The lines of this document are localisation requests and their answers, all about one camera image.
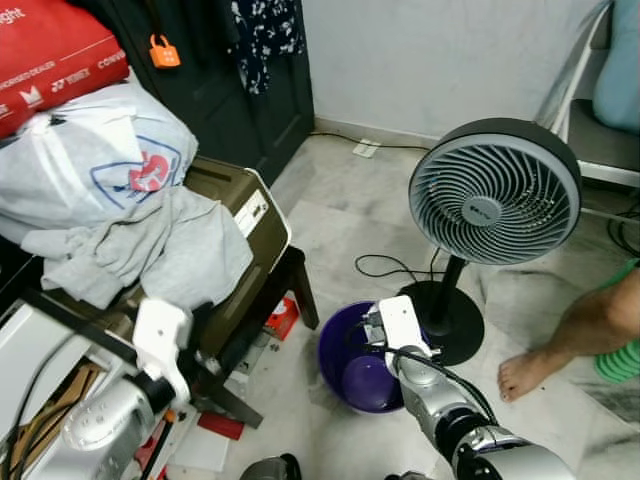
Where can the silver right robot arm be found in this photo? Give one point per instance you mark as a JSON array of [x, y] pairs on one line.
[[470, 430]]

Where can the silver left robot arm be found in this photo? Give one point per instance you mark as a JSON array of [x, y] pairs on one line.
[[90, 430]]

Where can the purple plastic basin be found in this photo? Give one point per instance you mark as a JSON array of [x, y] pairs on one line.
[[350, 370]]

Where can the small red box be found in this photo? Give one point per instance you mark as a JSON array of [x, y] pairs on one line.
[[282, 318]]

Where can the brown hard case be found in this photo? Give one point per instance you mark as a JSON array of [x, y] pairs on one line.
[[265, 275]]

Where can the black wooden stool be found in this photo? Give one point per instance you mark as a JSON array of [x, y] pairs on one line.
[[305, 295]]

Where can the grey garment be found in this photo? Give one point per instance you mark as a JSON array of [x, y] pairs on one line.
[[170, 250]]

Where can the flat red packet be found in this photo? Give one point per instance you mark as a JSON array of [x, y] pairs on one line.
[[220, 426]]

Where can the black rod orange collar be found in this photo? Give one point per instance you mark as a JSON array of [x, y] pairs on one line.
[[158, 445]]

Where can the white storage box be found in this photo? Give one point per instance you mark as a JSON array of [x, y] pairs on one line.
[[40, 340]]

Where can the grey black standing fan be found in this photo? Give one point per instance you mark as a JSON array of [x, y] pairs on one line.
[[495, 195]]

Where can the white floor plug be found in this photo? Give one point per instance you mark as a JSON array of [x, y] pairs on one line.
[[366, 149]]

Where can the white plastic shopping bag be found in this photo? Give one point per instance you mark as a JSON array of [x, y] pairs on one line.
[[80, 160]]

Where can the dark wardrobe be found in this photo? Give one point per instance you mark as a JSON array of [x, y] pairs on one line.
[[210, 110]]

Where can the orange padlock tag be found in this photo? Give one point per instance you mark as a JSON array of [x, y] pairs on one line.
[[165, 52]]

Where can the dark floral garment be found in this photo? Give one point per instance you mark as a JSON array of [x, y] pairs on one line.
[[265, 40]]

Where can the red printed bag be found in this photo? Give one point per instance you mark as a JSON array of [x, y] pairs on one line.
[[50, 50]]

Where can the teal cushion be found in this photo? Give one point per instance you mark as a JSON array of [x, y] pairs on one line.
[[620, 50]]

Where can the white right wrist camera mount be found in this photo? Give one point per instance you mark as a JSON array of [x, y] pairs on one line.
[[405, 322]]

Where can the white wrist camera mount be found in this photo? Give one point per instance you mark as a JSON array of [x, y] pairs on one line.
[[405, 322], [160, 335]]

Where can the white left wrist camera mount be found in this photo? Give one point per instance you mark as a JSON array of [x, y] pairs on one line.
[[160, 335]]

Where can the white frame chair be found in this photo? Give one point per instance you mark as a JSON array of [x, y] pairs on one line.
[[600, 150]]

